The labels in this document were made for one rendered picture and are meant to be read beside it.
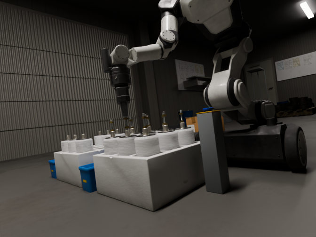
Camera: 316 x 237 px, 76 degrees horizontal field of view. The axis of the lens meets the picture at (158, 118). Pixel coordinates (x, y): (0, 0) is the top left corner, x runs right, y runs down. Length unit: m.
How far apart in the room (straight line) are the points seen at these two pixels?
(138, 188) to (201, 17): 0.87
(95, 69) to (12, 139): 2.01
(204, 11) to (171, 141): 0.67
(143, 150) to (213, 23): 0.76
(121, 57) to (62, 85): 3.39
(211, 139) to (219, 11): 0.65
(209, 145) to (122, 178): 0.37
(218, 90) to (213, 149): 0.35
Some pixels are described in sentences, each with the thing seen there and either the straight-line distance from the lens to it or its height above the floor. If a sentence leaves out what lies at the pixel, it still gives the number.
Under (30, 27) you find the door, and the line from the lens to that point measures 4.41.
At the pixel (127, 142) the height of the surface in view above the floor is 0.23.
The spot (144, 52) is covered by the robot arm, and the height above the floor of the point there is 0.61.
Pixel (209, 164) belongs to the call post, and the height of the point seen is 0.11.
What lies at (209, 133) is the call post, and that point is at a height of 0.23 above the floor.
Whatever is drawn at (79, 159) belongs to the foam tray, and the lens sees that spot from 1.18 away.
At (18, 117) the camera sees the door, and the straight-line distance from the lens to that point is 3.94.
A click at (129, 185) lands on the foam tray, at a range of 0.82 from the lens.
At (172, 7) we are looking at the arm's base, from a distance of 1.20.
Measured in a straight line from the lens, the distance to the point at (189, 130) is 0.93.
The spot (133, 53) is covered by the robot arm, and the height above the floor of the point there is 0.62.
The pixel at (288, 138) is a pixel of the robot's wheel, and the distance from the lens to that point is 1.05.
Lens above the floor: 0.30
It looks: 1 degrees up
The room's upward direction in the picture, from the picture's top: 7 degrees counter-clockwise
